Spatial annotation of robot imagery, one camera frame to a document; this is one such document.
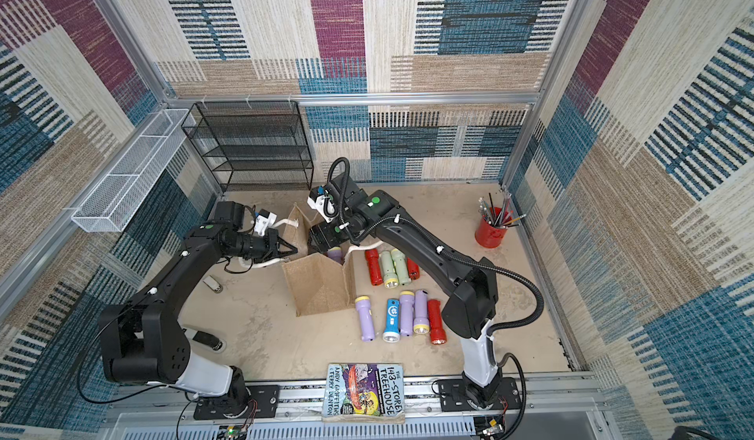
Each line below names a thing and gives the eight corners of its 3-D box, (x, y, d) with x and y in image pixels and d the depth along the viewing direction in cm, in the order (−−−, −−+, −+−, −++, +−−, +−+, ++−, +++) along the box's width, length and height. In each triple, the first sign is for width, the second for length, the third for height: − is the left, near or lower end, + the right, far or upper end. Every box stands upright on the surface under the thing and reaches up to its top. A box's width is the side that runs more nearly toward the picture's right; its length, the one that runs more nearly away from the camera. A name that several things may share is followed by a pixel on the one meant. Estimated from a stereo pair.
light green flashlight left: (385, 289, 94) (385, 285, 91) (378, 257, 101) (378, 252, 99) (399, 287, 94) (399, 283, 92) (390, 254, 102) (391, 250, 99)
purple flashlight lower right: (413, 334, 85) (414, 331, 83) (413, 292, 93) (414, 288, 91) (427, 335, 85) (428, 332, 83) (426, 293, 93) (427, 289, 91)
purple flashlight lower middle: (401, 336, 85) (401, 333, 82) (399, 294, 93) (399, 290, 90) (416, 336, 85) (417, 333, 82) (413, 294, 93) (414, 290, 90)
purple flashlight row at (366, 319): (361, 343, 84) (361, 340, 81) (354, 301, 91) (354, 297, 89) (377, 340, 84) (377, 337, 82) (369, 298, 92) (369, 294, 90)
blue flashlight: (383, 343, 84) (383, 339, 81) (383, 303, 91) (383, 299, 88) (400, 343, 83) (401, 339, 81) (399, 303, 91) (399, 299, 88)
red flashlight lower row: (431, 344, 84) (432, 340, 81) (426, 303, 91) (428, 299, 89) (444, 344, 84) (446, 340, 81) (439, 303, 91) (441, 299, 89)
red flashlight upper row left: (372, 286, 94) (371, 282, 92) (365, 254, 102) (365, 249, 100) (385, 283, 95) (385, 279, 93) (377, 252, 102) (377, 247, 100)
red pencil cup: (477, 248, 103) (486, 228, 94) (472, 227, 109) (480, 206, 100) (503, 248, 103) (515, 228, 94) (497, 227, 109) (507, 206, 100)
